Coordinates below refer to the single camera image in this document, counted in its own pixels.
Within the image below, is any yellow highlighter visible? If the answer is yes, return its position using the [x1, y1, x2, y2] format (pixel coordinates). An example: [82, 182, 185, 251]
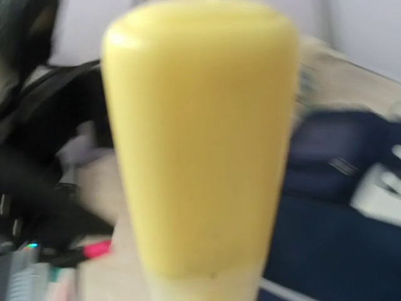
[101, 1, 299, 300]

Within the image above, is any navy blue backpack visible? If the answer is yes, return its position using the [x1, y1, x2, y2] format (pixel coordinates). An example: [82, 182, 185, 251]
[263, 110, 400, 300]

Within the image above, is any pink black highlighter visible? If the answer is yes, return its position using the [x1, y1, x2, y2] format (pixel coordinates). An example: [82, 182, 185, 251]
[39, 240, 112, 268]

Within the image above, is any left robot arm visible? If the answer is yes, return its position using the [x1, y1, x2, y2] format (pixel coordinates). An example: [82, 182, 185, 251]
[1, 1, 114, 249]

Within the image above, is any metal frame rail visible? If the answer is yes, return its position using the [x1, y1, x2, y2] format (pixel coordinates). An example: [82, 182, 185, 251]
[1, 243, 81, 301]

